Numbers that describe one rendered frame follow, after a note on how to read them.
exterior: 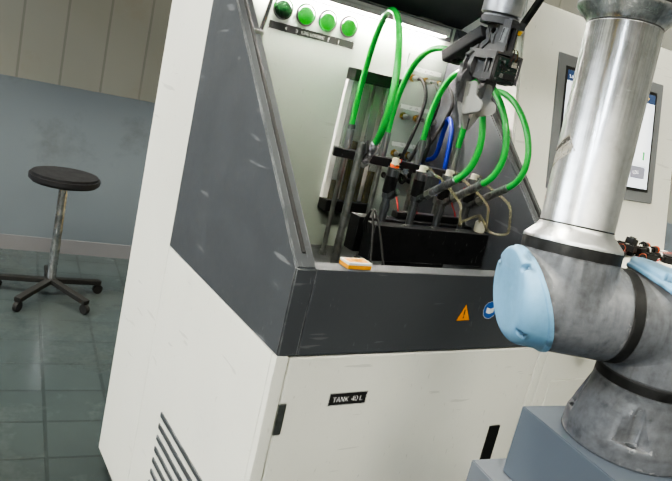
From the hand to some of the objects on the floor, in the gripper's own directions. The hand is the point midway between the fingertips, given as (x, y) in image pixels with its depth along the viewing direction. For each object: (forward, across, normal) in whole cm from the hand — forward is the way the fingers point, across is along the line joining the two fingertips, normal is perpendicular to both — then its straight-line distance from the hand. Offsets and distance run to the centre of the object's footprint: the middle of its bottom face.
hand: (464, 122), depth 132 cm
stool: (+123, -28, +212) cm, 247 cm away
